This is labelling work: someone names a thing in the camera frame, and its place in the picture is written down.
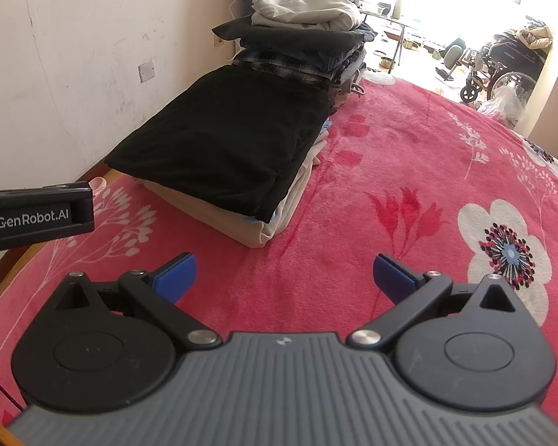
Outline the clear plastic bag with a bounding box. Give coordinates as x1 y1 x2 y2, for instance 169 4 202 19
478 84 525 127

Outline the white cable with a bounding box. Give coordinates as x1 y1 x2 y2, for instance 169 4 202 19
229 0 250 57

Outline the pink floral blanket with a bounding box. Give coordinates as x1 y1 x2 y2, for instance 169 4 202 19
0 75 558 429

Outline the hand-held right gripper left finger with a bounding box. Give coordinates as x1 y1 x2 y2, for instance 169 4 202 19
51 252 223 350

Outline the stack of folded clothes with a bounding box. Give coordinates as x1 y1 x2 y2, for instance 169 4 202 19
211 0 378 99

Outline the black t-shirt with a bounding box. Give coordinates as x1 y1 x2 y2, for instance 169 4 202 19
105 64 339 224

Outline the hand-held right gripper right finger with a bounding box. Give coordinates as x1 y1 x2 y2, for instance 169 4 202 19
346 252 520 350

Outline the beige folded garment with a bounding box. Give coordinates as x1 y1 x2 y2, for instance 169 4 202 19
141 129 332 250

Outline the wheelchair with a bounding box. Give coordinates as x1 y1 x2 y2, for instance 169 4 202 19
434 15 555 106

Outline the folding table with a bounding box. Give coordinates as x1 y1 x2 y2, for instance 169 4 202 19
357 6 416 74

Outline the tan jacket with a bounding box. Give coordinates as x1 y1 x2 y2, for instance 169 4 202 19
515 25 555 53

